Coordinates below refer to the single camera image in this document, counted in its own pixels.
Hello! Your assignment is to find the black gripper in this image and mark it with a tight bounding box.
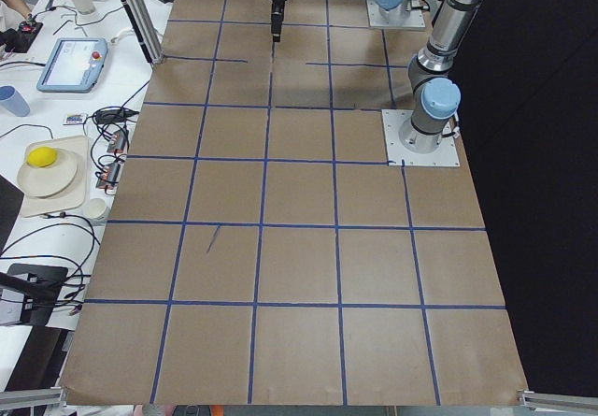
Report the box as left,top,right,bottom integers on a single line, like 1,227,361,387
271,1,285,43

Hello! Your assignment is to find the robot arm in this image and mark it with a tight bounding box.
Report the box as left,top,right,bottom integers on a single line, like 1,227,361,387
399,0,483,154
375,0,430,22

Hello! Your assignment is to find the blue teach pendant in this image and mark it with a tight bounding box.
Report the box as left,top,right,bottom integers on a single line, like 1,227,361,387
36,37,108,93

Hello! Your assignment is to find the yellow lemon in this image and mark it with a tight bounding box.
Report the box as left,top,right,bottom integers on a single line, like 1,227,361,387
26,146,58,168

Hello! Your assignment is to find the beige tray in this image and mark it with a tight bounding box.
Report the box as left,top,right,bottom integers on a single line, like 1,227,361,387
16,136,90,217

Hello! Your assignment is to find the light blue cup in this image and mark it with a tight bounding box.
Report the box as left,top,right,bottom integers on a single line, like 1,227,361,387
0,85,30,117

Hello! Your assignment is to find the beige plate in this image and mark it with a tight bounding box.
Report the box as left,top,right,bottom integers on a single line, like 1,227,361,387
17,150,78,197

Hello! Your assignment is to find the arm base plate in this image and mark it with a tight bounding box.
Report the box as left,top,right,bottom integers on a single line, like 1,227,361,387
381,109,460,167
366,0,426,31

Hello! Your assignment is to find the aluminium frame post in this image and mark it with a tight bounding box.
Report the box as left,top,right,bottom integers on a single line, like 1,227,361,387
121,0,164,65

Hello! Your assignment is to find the black camera stand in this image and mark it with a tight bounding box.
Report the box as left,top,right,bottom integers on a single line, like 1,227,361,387
1,263,68,326

